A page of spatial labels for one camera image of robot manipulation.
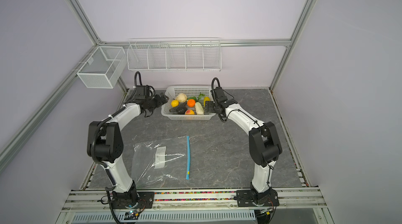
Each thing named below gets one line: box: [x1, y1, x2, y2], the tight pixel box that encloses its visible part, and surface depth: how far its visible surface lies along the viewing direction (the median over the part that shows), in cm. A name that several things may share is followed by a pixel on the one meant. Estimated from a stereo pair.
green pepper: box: [187, 92, 206, 103], surface depth 114 cm
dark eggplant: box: [169, 103, 188, 115], surface depth 105 cm
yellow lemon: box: [171, 99, 180, 108], surface depth 110 cm
